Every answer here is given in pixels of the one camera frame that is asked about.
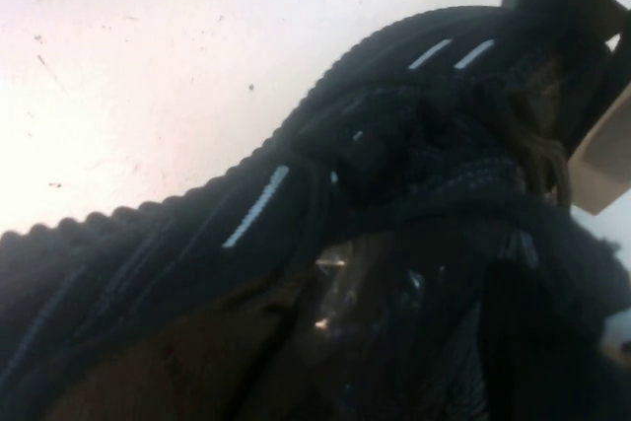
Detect black knit sneaker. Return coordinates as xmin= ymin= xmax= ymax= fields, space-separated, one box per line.
xmin=0 ymin=4 xmax=631 ymax=421

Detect brown cardboard shoe box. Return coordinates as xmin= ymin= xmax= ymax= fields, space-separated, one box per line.
xmin=566 ymin=0 xmax=631 ymax=218

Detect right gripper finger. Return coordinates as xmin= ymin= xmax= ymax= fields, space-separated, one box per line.
xmin=485 ymin=260 xmax=583 ymax=421

